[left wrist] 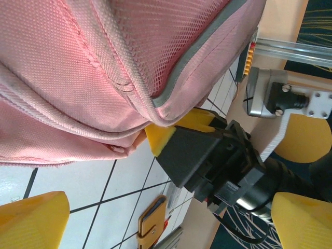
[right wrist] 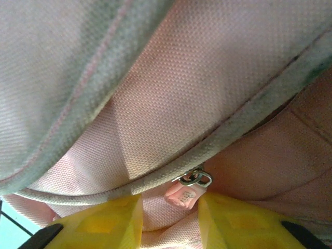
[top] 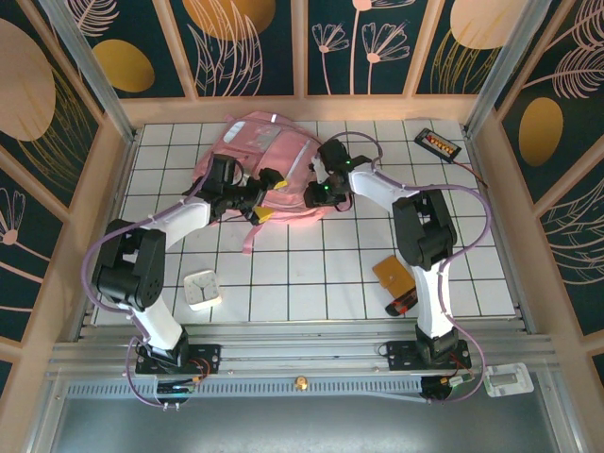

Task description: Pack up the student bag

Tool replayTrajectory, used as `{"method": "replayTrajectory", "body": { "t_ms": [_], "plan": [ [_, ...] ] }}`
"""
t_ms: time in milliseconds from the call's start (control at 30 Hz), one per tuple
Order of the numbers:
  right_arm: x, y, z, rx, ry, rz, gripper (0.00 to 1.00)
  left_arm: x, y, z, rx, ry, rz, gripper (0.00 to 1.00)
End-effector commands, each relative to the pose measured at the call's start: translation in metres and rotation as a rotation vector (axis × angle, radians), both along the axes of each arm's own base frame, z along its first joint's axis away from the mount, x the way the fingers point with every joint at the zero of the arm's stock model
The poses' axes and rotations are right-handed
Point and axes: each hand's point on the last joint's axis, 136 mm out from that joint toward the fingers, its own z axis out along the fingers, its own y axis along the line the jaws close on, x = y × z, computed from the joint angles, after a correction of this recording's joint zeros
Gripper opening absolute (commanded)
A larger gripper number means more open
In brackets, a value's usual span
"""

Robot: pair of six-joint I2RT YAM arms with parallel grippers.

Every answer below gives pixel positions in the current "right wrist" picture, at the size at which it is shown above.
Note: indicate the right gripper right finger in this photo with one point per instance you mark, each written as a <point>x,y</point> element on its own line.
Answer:
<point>246,225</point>

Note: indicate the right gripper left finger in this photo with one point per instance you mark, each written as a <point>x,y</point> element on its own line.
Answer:
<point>103,225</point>

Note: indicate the pink backpack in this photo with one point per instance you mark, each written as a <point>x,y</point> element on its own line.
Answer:
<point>181,90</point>

